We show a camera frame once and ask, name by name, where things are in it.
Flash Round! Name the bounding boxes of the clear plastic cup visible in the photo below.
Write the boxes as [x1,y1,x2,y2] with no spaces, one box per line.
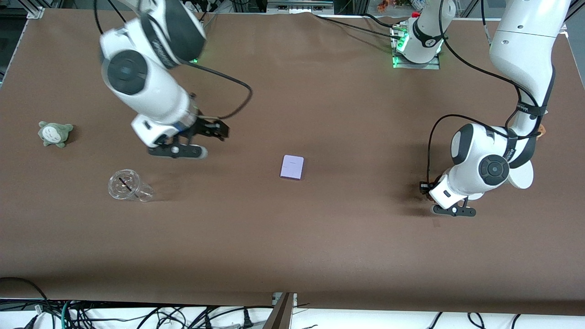
[107,169,154,202]

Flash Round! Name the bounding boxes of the white round desk lamp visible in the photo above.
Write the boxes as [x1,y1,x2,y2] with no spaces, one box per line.
[466,158,534,202]

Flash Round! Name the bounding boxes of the grey totoro plush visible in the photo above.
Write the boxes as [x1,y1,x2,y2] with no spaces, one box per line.
[38,121,74,148]

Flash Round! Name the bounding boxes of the aluminium profile beam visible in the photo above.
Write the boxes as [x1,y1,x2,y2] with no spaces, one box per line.
[263,292,298,329]

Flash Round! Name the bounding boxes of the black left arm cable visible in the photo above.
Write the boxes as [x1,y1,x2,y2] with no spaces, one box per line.
[425,0,556,186]

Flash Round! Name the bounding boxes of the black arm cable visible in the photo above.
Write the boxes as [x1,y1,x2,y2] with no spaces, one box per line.
[425,0,556,186]
[94,0,254,120]

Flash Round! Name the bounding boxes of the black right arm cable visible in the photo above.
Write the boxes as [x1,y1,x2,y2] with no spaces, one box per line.
[94,0,254,120]

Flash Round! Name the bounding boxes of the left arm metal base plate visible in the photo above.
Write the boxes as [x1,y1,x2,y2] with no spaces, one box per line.
[391,23,441,70]

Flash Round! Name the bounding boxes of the silver metal rail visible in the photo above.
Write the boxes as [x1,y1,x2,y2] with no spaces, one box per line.
[267,0,335,14]

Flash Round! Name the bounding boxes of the black table power cable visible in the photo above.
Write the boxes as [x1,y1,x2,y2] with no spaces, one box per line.
[313,13,404,41]

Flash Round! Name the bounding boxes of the black cable with plug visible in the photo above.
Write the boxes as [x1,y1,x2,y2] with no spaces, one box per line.
[201,307,255,329]

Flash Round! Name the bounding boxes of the thick black floor cable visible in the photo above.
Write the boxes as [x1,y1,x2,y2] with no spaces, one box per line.
[0,276,51,317]

